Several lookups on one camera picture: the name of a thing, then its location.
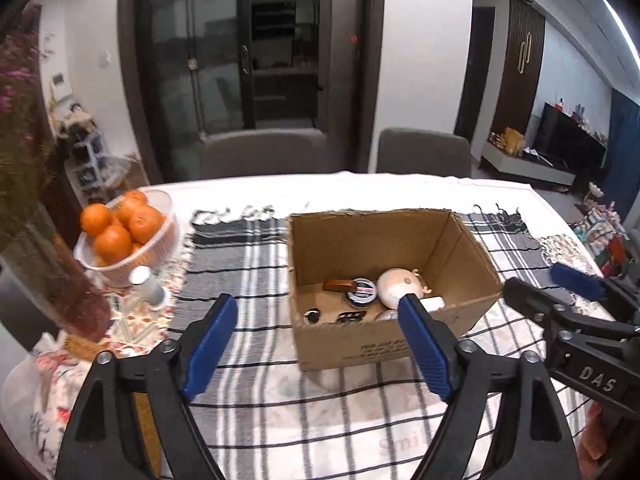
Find orange fruit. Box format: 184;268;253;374
80;204;113;238
93;226;132;266
128;205;165;245

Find blue curtain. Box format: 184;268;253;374
603;89;640;219

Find beige round cable reel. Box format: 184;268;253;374
376;268;432;310

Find grey chair right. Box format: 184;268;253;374
375;128;472;178

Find brown leather piece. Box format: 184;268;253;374
322;280;358;292

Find patterned floral mat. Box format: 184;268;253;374
538;234;601;276

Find white power adapter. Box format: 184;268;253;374
420;297;446;313

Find black bike light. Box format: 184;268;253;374
335;311;366;324

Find grey chair left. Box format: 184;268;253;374
200;128;329;180

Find black glass sliding door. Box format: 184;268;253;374
118;0;255;182

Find brown cardboard box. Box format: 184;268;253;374
288;209;502;372

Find dried purple flowers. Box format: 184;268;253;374
0;3;53;247

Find tissue pack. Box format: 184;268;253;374
1;336;90;479

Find black tv cabinet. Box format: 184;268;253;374
533;103;606;178

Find white fruit basket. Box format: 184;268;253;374
74;190;180;288

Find right human hand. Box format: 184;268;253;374
576;401;639;479

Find grey chair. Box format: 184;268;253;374
200;128;329;180
375;128;472;178

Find small white cup lamp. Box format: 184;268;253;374
129;266;168;311

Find glass vase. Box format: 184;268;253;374
1;202;111;342

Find woven tissue box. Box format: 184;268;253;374
63;334;112;363

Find plaid grey white cloth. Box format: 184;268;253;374
170;197;574;479

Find green round tin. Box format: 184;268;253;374
345;278;378;309

